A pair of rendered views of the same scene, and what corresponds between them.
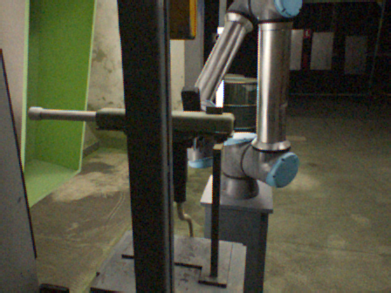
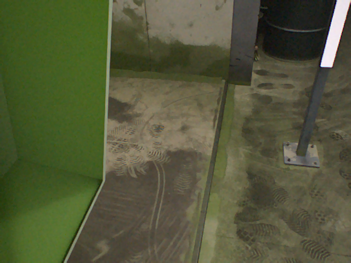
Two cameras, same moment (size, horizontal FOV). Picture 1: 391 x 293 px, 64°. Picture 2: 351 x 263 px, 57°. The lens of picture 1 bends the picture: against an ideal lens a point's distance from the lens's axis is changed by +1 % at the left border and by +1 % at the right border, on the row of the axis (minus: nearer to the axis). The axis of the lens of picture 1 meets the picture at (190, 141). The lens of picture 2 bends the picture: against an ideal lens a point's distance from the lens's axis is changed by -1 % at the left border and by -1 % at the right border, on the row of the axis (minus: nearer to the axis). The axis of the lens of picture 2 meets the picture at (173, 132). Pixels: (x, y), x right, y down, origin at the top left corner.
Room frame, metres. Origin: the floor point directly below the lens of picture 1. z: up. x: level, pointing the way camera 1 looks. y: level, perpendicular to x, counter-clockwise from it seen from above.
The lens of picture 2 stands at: (1.15, 0.47, 1.35)
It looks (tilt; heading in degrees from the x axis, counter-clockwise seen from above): 38 degrees down; 2
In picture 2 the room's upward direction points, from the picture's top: 3 degrees counter-clockwise
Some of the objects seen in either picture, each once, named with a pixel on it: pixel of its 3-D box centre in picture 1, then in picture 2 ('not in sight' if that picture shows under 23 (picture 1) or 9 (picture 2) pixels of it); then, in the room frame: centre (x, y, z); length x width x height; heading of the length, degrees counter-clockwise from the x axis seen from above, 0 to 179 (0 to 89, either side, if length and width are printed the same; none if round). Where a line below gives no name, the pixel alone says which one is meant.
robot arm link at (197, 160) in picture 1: (200, 148); not in sight; (0.99, -0.03, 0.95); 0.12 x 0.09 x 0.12; 35
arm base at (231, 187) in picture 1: (238, 180); not in sight; (1.32, -0.22, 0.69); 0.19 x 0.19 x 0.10
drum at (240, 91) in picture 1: (237, 112); (300, 4); (4.10, -0.63, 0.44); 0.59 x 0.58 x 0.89; 2
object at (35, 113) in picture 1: (128, 151); not in sight; (0.69, 0.14, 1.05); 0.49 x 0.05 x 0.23; 78
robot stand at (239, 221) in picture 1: (235, 248); not in sight; (1.32, -0.22, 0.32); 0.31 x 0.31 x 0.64; 78
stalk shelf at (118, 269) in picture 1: (174, 265); not in sight; (0.62, 0.04, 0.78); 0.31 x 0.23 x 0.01; 78
